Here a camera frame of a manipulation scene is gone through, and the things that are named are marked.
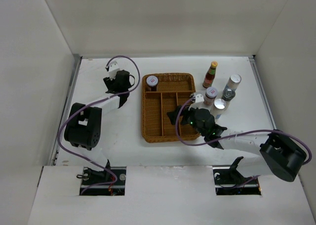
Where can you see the red chili sauce bottle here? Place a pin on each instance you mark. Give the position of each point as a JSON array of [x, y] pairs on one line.
[[210, 75]]

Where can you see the white jar silver lid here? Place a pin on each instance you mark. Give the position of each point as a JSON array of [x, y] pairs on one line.
[[218, 107]]

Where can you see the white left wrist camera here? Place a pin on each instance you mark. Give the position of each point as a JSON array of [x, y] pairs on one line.
[[112, 69]]

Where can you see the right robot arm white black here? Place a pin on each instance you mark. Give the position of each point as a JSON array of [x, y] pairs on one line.
[[275, 152]]

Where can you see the spice jar white red lid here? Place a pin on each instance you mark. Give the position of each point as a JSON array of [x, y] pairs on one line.
[[151, 83], [210, 95]]

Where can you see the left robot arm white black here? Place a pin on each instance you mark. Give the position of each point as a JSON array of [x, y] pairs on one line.
[[84, 126]]

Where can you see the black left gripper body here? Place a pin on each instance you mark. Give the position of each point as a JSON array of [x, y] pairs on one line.
[[114, 81]]

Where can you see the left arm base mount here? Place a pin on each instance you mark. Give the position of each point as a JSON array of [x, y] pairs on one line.
[[102, 183]]

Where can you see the brown wicker basket tray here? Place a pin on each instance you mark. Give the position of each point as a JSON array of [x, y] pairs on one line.
[[173, 90]]

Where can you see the clear top salt grinder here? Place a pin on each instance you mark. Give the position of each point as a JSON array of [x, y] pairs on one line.
[[228, 95]]

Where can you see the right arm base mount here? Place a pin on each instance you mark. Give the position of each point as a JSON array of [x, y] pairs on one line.
[[228, 181]]

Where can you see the tall jar silver lid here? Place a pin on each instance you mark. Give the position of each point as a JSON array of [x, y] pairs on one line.
[[233, 82]]

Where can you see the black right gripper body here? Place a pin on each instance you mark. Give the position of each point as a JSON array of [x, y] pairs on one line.
[[189, 117]]

